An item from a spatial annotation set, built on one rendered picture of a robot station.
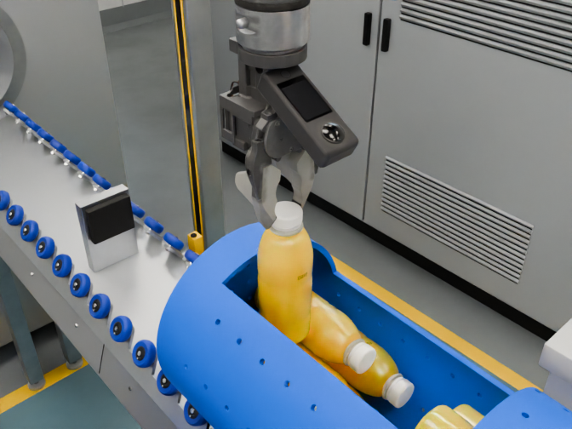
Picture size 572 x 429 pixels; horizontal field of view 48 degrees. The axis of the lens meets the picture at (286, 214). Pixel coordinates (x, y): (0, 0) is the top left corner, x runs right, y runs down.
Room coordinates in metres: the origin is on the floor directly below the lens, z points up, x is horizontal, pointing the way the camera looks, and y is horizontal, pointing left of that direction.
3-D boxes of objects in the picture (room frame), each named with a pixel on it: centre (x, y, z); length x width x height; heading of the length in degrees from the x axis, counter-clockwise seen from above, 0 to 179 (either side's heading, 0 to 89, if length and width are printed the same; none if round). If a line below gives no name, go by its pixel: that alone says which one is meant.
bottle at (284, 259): (0.63, 0.00, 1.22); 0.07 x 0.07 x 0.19
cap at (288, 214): (0.63, 0.00, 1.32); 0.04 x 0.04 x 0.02
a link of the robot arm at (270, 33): (0.64, 0.02, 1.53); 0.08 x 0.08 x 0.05
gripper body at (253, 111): (0.65, 0.02, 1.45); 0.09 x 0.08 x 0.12; 41
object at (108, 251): (1.02, 0.34, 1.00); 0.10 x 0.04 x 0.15; 131
